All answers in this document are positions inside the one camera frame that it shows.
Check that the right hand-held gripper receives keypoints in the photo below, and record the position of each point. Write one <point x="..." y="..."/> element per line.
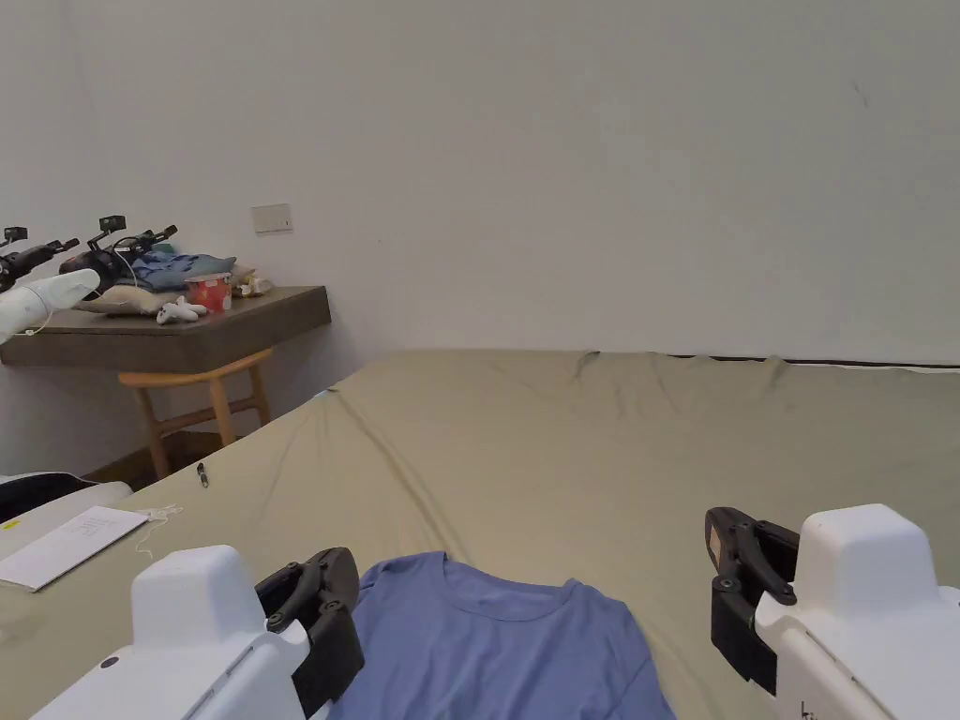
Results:
<point x="862" y="600"/>

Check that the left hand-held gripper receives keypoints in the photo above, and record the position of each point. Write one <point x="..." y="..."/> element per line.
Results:
<point x="195" y="660"/>

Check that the small black clip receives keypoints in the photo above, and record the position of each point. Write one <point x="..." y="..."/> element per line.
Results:
<point x="201" y="475"/>

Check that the blue t-shirt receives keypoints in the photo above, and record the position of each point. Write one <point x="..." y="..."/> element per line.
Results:
<point x="487" y="645"/>

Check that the bed with beige sheet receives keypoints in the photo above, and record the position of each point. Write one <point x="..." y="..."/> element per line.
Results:
<point x="562" y="465"/>

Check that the white paper sheet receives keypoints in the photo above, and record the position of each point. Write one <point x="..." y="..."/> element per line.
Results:
<point x="67" y="544"/>

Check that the black and white case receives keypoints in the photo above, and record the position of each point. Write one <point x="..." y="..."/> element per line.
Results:
<point x="45" y="491"/>

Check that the white rounded device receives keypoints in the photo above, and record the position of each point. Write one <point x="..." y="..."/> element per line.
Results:
<point x="45" y="296"/>

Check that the dark wooden wall shelf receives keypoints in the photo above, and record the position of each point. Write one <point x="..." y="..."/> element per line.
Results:
<point x="187" y="334"/>

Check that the white wall switch plate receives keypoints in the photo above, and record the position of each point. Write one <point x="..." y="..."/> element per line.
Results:
<point x="271" y="217"/>

